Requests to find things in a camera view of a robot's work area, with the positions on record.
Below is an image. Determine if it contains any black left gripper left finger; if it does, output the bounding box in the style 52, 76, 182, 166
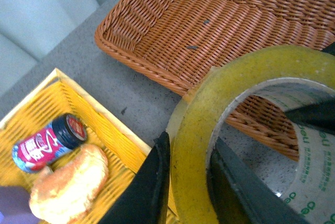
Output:
99, 131, 170, 223

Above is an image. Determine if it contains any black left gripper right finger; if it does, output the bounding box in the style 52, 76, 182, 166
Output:
209, 138, 307, 223

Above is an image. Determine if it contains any yellow tape roll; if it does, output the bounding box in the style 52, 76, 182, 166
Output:
168, 46, 334, 223

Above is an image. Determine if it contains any yellow woven basket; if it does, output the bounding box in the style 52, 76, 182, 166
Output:
1, 69, 151, 223

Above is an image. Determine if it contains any brown wicker basket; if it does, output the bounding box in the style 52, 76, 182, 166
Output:
95, 0, 334, 160

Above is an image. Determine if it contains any golden bread roll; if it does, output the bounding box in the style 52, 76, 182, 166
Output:
29, 144, 108, 223

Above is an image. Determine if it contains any red drink bottle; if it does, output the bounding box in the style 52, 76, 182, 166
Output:
12, 113, 87, 173

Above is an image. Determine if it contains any purple foam block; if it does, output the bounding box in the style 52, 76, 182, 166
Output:
1, 186, 40, 224

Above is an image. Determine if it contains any grey-green curtain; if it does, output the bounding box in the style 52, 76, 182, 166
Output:
1, 0, 105, 94

